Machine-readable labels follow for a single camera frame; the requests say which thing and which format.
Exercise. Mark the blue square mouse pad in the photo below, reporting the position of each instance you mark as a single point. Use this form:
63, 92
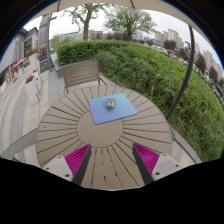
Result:
100, 111

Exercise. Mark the shop building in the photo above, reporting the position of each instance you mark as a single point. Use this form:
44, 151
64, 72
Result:
20, 50

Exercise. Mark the tall banner sign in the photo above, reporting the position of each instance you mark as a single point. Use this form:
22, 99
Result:
44, 36

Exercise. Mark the grey curved bench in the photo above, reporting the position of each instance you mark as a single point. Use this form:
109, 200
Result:
186, 146
20, 145

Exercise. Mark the white planter with flowers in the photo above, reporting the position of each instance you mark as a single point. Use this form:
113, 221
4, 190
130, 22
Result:
32, 90
33, 60

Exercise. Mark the black curved umbrella pole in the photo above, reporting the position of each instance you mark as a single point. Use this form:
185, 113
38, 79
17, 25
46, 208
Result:
186, 73

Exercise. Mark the distant apartment buildings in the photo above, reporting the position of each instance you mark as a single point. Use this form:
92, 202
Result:
173, 36

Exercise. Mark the thin-crowned tree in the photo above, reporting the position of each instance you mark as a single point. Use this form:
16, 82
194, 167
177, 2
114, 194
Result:
86, 20

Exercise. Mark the brown slatted chair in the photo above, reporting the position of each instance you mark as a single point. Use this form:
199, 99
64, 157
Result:
80, 71

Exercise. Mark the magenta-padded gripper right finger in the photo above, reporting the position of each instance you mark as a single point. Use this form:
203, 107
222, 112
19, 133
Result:
165, 166

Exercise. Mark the beige umbrella canopy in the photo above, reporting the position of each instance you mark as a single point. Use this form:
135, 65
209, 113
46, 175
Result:
133, 3

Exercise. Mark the round-crowned tree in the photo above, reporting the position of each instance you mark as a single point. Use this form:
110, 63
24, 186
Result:
128, 20

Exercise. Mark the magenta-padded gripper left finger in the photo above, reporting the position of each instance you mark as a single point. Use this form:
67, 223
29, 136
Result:
59, 166

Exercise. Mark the transparent computer mouse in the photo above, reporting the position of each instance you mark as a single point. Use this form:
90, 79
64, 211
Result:
111, 104

